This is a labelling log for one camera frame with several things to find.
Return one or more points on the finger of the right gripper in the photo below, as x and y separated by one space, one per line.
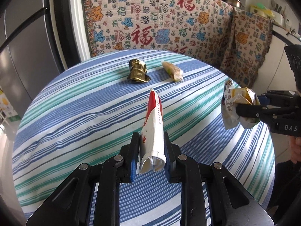
254 114
278 98

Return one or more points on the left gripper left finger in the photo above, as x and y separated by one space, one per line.
118 169

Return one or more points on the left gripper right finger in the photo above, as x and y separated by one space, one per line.
180 168

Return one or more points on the red white snack wrapper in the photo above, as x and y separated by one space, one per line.
151 151

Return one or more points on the beige snack bar wrapper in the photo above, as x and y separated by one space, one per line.
173 71

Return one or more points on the gold foil wrapper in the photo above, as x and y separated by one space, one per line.
138 71

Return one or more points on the person's right hand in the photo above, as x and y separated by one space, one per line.
295 147

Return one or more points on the white knife block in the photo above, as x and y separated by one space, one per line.
278 18

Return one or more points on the steel pot with lid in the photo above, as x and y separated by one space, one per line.
235 3

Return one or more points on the patterned fu character cloth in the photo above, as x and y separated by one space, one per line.
230 39

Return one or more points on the grey refrigerator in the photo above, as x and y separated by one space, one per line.
30 57

